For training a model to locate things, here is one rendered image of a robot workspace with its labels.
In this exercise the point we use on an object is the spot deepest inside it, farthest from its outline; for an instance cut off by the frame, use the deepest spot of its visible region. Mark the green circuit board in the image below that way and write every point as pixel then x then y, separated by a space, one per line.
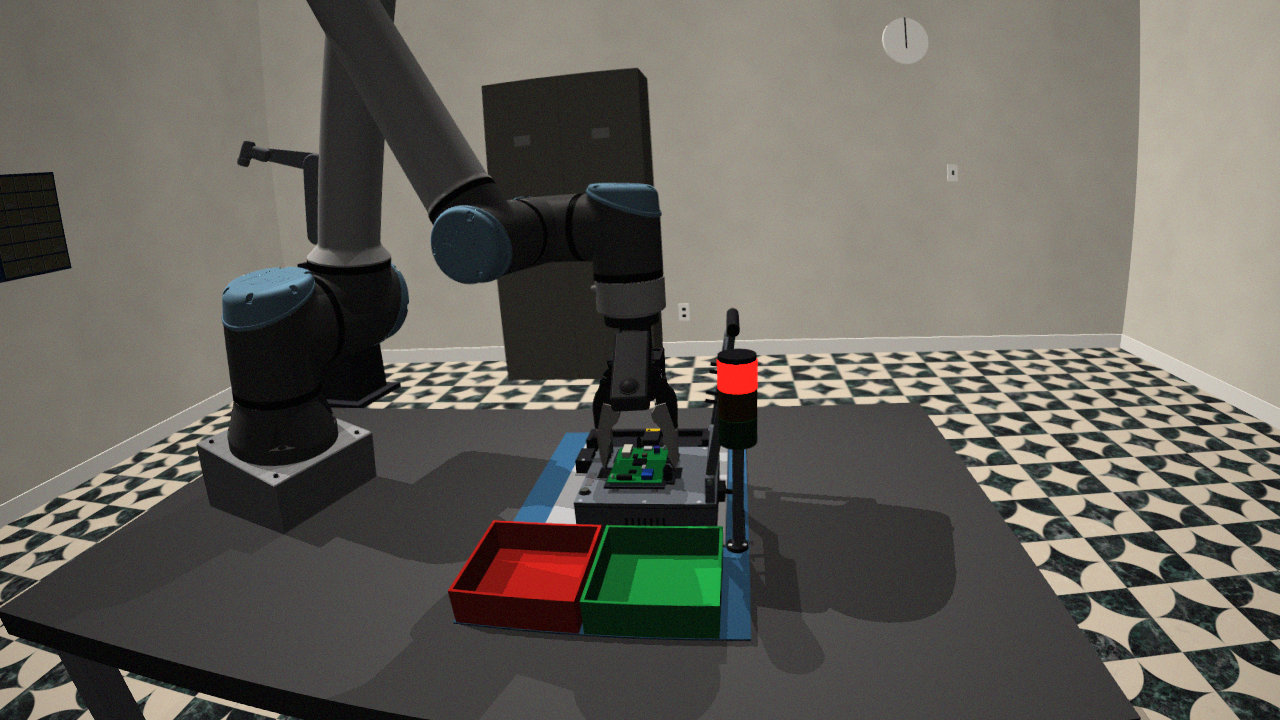
pixel 639 465

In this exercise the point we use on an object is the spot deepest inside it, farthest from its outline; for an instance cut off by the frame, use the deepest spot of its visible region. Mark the red bin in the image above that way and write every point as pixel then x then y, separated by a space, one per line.
pixel 527 559

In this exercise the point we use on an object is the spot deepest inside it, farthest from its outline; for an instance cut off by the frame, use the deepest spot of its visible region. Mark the green open-top bin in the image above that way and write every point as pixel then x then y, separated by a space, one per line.
pixel 645 579

